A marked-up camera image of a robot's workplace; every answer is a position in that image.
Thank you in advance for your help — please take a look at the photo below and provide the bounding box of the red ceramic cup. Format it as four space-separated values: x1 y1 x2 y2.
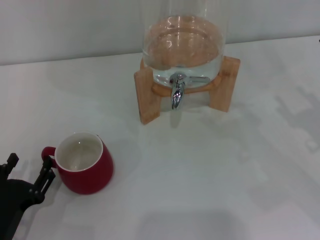
41 131 115 195

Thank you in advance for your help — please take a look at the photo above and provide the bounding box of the wooden dispenser stand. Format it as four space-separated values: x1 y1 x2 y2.
133 55 241 126

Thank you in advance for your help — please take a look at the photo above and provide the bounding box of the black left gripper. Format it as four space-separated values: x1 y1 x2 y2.
0 152 57 240

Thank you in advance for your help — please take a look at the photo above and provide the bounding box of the chrome faucet tap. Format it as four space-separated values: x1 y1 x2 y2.
169 71 211 110

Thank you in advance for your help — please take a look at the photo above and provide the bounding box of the glass water dispenser jar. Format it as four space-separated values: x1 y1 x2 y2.
141 0 228 90

